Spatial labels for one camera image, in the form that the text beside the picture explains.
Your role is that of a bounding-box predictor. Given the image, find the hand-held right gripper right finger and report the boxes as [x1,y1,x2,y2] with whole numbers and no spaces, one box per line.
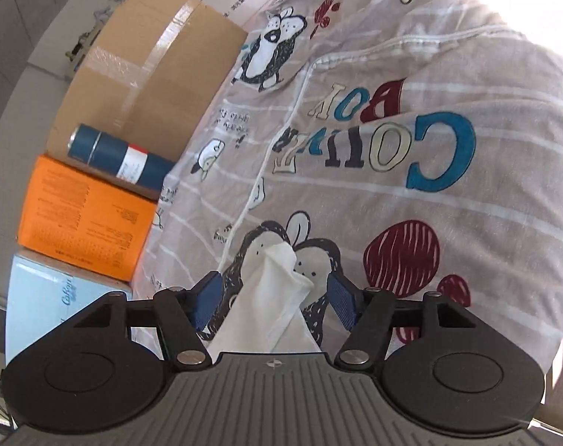
[327,271,487,369]

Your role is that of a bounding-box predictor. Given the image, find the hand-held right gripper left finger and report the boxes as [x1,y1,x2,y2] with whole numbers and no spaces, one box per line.
[63,272,224,368]

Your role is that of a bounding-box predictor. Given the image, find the white tissue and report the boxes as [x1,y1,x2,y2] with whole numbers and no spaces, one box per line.
[207,240,323,356]

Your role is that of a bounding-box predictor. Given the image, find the orange box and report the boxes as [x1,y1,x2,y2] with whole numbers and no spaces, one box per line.
[17,154,158,283]

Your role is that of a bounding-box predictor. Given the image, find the light blue cardboard box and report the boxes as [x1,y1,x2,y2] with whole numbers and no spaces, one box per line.
[5,253,133,367]

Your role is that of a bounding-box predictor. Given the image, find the blue cylindrical bottle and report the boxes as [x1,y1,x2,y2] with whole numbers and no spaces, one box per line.
[67,123,177,191]

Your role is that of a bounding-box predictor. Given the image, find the printed blanket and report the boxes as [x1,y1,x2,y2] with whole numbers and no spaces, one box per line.
[135,0,563,372]

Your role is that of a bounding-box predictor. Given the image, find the brown cardboard box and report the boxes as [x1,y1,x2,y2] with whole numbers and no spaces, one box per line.
[46,0,249,163]

